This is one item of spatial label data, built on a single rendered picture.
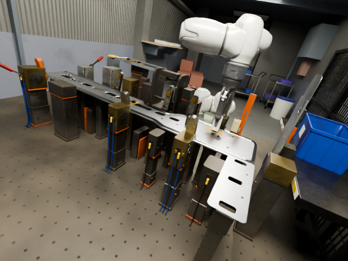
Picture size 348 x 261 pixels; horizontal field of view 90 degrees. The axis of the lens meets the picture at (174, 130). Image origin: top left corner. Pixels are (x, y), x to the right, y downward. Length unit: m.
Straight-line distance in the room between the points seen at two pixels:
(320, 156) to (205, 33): 0.63
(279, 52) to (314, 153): 7.90
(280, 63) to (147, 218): 8.31
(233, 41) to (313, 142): 0.48
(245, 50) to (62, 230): 0.89
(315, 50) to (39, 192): 6.33
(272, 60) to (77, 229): 8.42
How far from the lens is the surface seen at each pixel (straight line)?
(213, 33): 0.70
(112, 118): 0.82
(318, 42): 6.39
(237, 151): 0.76
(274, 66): 8.65
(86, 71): 1.48
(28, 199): 0.91
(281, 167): 0.67
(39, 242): 0.78
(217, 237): 0.56
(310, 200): 0.64
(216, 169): 0.64
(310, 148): 0.86
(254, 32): 0.72
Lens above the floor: 1.34
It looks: 26 degrees down
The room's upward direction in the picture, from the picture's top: 13 degrees clockwise
